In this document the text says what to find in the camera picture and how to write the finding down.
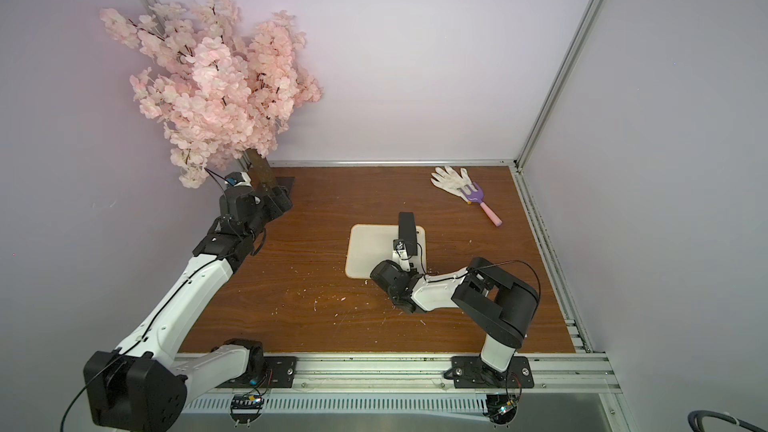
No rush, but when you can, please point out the left circuit board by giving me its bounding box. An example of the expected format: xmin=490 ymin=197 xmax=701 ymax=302
xmin=229 ymin=394 xmax=266 ymax=427

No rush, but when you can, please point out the circuit board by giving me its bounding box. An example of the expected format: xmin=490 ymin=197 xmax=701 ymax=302
xmin=229 ymin=394 xmax=266 ymax=427
xmin=485 ymin=394 xmax=519 ymax=426

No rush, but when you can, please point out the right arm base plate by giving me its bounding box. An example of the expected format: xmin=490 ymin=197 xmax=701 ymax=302
xmin=443 ymin=355 xmax=535 ymax=389

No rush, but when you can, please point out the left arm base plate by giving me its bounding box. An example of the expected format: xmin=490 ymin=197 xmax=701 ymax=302
xmin=221 ymin=355 xmax=298 ymax=390

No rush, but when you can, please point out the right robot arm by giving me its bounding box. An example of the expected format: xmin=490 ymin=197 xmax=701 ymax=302
xmin=370 ymin=257 xmax=541 ymax=373

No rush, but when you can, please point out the white work glove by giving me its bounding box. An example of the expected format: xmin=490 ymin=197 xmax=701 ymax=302
xmin=431 ymin=166 xmax=472 ymax=202

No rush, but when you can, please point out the black cleaver knife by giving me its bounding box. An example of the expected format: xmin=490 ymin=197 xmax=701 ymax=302
xmin=398 ymin=212 xmax=418 ymax=256

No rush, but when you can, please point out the pink cherry blossom tree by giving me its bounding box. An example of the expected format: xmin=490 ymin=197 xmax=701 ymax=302
xmin=99 ymin=0 xmax=322 ymax=189

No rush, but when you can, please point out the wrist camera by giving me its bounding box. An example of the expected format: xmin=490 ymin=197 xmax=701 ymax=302
xmin=225 ymin=172 xmax=252 ymax=187
xmin=392 ymin=239 xmax=417 ymax=272

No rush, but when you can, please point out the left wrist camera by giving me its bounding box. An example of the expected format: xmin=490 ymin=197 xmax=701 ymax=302
xmin=225 ymin=172 xmax=252 ymax=187

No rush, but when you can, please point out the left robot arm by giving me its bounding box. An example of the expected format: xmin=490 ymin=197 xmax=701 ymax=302
xmin=81 ymin=174 xmax=293 ymax=431

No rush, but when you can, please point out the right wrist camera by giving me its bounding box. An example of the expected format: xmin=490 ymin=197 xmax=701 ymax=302
xmin=392 ymin=239 xmax=417 ymax=272

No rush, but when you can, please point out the white cutting board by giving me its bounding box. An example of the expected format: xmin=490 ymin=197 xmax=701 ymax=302
xmin=344 ymin=224 xmax=400 ymax=280

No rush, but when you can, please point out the right circuit board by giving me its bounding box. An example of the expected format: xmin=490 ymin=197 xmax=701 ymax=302
xmin=485 ymin=394 xmax=519 ymax=426

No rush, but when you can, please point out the aluminium front rail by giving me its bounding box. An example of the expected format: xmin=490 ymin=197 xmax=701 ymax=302
xmin=128 ymin=351 xmax=623 ymax=396

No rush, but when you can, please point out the black cable bottom right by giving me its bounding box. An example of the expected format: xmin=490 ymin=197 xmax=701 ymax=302
xmin=687 ymin=410 xmax=768 ymax=432

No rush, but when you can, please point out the purple pink toy rake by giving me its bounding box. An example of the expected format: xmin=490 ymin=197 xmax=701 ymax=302
xmin=459 ymin=182 xmax=503 ymax=227

